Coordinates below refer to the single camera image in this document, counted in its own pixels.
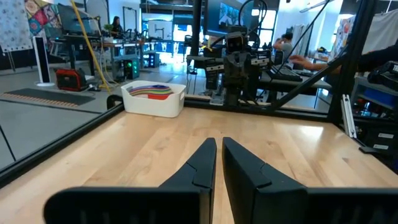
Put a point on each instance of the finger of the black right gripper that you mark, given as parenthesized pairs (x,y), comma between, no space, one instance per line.
(230,71)
(242,71)

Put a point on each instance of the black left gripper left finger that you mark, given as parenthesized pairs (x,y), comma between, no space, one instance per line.
(140,205)

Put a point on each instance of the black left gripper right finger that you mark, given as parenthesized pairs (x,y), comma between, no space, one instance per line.
(295,205)

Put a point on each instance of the navy blue measuring cup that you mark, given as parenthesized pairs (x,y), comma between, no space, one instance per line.
(157,86)

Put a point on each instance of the green measuring cup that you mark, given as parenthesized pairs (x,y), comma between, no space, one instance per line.
(141,92)

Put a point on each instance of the yellow measuring cup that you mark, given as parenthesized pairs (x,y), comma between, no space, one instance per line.
(140,93)

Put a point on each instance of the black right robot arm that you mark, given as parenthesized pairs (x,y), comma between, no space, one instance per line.
(231,96)

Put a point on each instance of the white plastic basket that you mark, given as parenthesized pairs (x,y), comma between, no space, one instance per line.
(152,107)

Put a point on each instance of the person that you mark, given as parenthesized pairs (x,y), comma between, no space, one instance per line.
(116,26)
(284,45)

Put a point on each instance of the black keyboard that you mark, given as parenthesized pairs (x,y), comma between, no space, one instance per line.
(284,74)

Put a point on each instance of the person's hand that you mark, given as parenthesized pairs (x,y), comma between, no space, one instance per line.
(300,60)

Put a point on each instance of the black desk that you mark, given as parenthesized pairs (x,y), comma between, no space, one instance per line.
(311,84)

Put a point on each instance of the black perforated computer case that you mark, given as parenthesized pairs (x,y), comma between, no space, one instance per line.
(126,68)

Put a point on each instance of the black floor mat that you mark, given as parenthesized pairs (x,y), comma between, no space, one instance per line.
(46,96)

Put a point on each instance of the red black equipment case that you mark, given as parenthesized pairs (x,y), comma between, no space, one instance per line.
(71,79)

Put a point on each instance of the white standing panel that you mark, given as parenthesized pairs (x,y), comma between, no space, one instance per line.
(42,59)

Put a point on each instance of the colourful patchwork quilt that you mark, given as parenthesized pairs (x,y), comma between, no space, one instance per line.
(40,18)

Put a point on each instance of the white patterned cloth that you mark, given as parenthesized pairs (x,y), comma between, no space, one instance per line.
(14,25)

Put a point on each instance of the white metal bracket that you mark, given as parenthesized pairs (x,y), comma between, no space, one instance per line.
(348,116)

